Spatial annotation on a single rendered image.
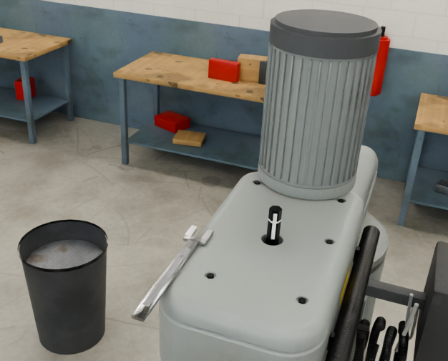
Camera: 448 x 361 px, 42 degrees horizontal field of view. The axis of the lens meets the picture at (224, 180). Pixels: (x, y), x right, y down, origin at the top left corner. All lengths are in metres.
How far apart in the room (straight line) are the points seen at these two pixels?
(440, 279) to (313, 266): 0.40
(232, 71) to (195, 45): 0.82
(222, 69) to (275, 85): 3.86
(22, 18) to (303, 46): 5.68
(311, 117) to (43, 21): 5.50
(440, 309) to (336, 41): 0.58
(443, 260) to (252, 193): 0.46
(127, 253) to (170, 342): 3.32
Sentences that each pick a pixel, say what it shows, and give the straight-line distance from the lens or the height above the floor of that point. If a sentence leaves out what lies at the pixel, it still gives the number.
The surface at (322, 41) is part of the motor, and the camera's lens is 1.00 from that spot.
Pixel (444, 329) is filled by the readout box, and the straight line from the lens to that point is 1.30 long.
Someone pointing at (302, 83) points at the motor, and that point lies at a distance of 1.03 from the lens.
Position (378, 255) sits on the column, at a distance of 1.60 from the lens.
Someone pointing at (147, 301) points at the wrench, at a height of 1.90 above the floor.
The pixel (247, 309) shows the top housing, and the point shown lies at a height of 1.89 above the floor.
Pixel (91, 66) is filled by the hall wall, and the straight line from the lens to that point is 6.22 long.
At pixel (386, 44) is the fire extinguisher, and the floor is 1.25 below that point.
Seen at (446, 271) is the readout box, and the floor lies 1.72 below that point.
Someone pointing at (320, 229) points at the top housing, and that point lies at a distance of 1.04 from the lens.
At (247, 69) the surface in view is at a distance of 4.93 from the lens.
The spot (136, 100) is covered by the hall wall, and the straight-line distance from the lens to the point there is 6.07.
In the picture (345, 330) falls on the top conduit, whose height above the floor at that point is 1.81.
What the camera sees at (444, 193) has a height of 0.24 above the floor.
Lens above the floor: 2.44
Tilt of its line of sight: 28 degrees down
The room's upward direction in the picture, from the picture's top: 3 degrees clockwise
